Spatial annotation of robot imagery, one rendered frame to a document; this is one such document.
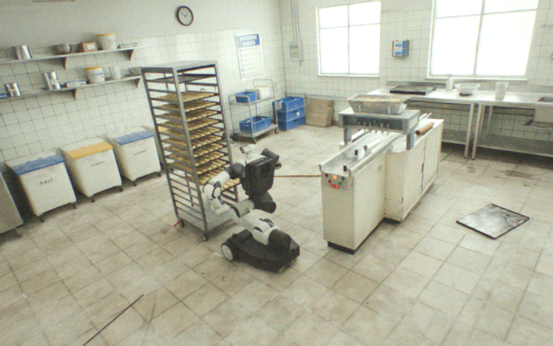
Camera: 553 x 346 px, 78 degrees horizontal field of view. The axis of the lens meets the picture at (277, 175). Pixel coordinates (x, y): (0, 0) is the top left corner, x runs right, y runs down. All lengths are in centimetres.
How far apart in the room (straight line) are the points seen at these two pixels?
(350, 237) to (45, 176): 389
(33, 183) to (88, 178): 65
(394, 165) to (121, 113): 436
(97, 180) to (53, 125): 101
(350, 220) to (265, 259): 84
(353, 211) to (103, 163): 367
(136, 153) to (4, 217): 179
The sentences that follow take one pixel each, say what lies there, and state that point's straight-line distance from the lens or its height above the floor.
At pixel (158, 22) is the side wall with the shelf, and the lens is 649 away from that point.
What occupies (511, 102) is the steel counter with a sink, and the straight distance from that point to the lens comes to 548.
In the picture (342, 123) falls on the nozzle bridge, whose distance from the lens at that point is 368.
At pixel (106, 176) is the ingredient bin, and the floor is 31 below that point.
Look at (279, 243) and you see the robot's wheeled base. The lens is 310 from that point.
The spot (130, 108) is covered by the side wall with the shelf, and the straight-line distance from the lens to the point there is 621.
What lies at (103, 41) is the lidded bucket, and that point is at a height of 210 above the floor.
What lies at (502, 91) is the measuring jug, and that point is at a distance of 568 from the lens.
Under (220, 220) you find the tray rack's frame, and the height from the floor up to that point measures 15.
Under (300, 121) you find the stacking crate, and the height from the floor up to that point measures 9.
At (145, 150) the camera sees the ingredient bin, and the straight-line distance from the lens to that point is 566.
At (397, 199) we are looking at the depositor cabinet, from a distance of 371.
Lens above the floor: 204
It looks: 23 degrees down
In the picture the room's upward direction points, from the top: 6 degrees counter-clockwise
